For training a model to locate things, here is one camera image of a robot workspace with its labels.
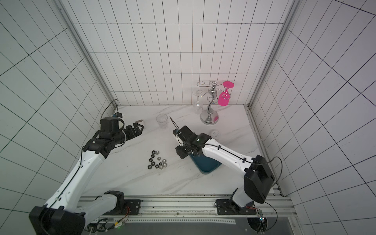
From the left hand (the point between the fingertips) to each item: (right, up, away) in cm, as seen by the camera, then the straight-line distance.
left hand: (136, 132), depth 78 cm
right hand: (+21, -12, +2) cm, 24 cm away
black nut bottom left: (+5, -22, +9) cm, 25 cm away
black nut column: (+6, -20, +9) cm, 23 cm away
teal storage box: (+39, -21, +9) cm, 45 cm away
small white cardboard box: (-9, +4, +30) cm, 31 cm away
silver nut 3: (+14, -21, +9) cm, 27 cm away
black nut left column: (+5, -17, +14) cm, 22 cm away
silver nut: (+9, -18, +12) cm, 23 cm away
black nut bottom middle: (+9, -22, +9) cm, 26 cm away
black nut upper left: (+5, -14, +14) cm, 21 cm away
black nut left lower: (+4, -19, +11) cm, 23 cm away
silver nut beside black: (+8, -15, +14) cm, 22 cm away
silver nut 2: (+13, -19, +11) cm, 26 cm away
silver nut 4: (+12, -22, +9) cm, 27 cm away
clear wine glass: (+35, +16, +17) cm, 42 cm away
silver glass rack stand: (+44, +7, +35) cm, 57 cm away
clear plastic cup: (+8, +7, +29) cm, 31 cm away
